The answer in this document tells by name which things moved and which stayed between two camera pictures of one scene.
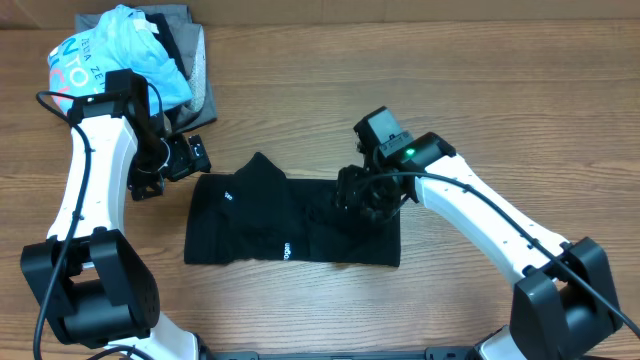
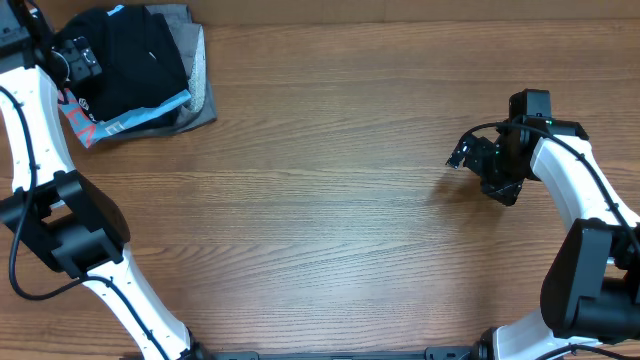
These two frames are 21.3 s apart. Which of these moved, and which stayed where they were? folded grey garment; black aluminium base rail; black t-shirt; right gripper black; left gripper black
Moved: black t-shirt; right gripper black; left gripper black
Stayed: black aluminium base rail; folded grey garment
